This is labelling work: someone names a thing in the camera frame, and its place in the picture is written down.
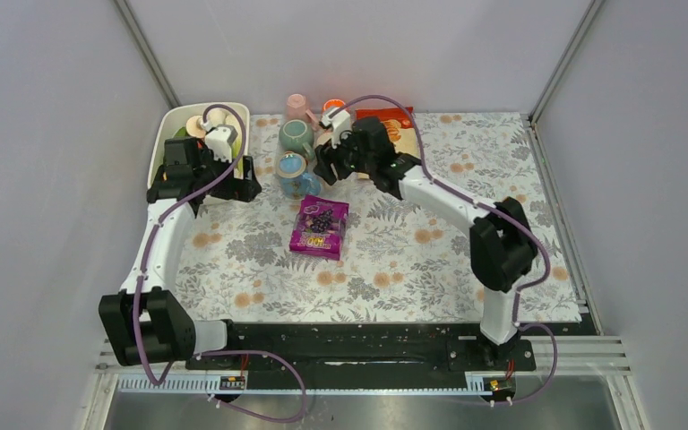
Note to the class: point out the floral table mat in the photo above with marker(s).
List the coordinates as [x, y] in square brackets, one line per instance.
[400, 263]

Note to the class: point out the orange mug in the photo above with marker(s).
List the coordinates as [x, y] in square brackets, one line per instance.
[332, 104]

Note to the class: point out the toy mushroom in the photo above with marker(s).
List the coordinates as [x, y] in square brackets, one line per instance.
[193, 127]

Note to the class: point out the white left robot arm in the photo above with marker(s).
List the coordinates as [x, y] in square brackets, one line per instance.
[144, 314]

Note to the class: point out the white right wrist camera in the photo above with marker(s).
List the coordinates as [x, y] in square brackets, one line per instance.
[337, 121]

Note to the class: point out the orange chips bag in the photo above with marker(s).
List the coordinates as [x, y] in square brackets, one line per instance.
[387, 123]

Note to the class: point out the white plastic tub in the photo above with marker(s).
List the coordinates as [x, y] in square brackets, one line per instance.
[176, 118]

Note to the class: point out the purple candy bag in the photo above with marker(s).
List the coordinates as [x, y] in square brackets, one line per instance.
[320, 228]

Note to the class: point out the green ceramic mug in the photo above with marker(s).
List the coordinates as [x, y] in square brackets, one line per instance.
[297, 136]

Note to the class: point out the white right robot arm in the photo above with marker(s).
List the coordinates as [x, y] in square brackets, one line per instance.
[501, 249]

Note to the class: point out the blue butterfly mug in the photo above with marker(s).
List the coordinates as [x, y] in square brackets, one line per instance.
[295, 180]

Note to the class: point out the green toy leaf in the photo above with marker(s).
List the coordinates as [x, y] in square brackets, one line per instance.
[181, 133]

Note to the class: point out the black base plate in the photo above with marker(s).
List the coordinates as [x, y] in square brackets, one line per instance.
[365, 356]

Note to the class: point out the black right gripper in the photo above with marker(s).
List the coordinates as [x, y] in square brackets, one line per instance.
[326, 155]

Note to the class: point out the pink plastic cup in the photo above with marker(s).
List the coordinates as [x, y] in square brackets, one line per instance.
[298, 108]

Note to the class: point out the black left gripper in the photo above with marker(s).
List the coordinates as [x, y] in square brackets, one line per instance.
[245, 188]

